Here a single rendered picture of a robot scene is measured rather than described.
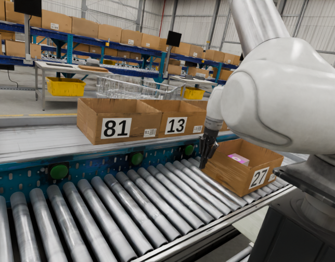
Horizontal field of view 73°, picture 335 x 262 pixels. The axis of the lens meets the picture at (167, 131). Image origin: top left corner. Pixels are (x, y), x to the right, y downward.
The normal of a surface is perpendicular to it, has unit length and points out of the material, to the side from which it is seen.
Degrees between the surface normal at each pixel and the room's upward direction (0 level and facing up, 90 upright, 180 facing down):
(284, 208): 0
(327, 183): 60
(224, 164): 91
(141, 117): 90
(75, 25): 90
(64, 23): 88
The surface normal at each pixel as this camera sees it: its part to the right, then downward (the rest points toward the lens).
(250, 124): -0.42, 0.61
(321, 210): -0.81, 0.05
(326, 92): 0.21, -0.22
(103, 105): 0.60, 0.36
